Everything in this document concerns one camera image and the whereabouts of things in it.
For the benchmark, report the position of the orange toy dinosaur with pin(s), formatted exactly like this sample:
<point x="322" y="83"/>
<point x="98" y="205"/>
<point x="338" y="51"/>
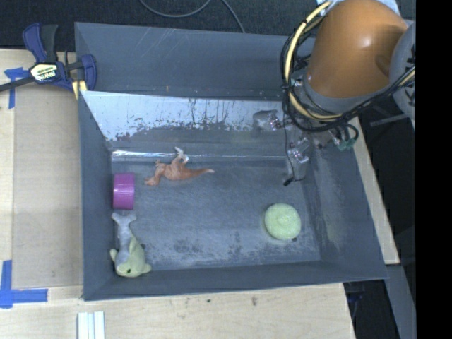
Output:
<point x="174" y="171"/>

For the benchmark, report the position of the pale green round sponge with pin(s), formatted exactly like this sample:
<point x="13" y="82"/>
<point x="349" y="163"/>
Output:
<point x="282" y="221"/>

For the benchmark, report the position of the grey metal bin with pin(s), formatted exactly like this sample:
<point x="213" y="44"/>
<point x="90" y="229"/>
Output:
<point x="219" y="231"/>

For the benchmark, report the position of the grey and yellow plush whale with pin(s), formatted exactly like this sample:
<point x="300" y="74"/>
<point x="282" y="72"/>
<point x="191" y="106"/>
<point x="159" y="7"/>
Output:
<point x="128" y="256"/>

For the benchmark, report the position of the purple plastic cup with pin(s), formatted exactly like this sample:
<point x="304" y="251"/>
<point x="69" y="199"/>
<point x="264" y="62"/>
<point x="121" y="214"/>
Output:
<point x="124" y="191"/>

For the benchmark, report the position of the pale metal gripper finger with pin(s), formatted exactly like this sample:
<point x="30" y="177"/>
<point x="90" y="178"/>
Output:
<point x="297" y="161"/>
<point x="265" y="120"/>

